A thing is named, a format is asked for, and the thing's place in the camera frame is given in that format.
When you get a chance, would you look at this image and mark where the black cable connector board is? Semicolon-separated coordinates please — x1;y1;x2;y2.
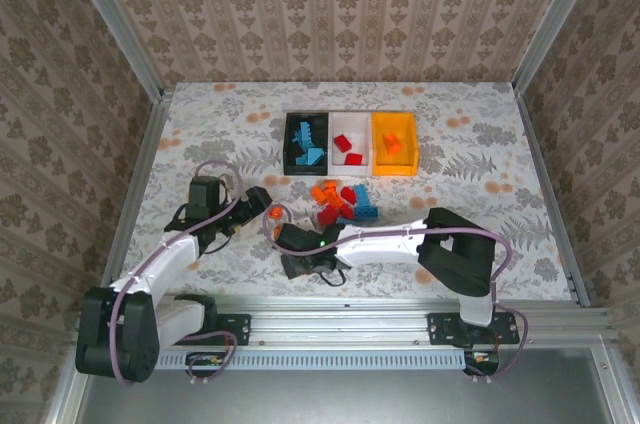
185;351;226;378
463;349;501;378

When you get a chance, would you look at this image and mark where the aluminium side rail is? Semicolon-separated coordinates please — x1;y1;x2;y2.
47;88;176;424
514;88;640;424

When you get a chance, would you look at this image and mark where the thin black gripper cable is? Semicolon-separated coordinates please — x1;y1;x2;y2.
317;266;347;288

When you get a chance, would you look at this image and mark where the yellow plastic bin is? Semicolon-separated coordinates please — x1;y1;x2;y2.
370;111;420;178

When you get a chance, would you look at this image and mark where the grey metal sheet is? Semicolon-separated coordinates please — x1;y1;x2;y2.
74;348;624;424

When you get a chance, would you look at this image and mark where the floral patterned table cover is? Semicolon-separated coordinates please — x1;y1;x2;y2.
107;81;589;303

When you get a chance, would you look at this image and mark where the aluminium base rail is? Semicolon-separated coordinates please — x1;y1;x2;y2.
147;293;614;348

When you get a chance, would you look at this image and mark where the slotted white cable duct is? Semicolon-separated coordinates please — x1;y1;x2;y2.
134;349;471;371

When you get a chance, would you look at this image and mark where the black plastic bin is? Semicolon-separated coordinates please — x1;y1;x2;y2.
282;111;331;177

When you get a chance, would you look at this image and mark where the aluminium frame post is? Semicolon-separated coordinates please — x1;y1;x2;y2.
512;0;610;95
57;0;166;101

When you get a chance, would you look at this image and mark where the white plastic bin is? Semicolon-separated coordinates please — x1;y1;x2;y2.
327;111;375;177

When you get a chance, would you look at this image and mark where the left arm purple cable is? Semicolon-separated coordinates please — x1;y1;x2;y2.
106;160;245;388

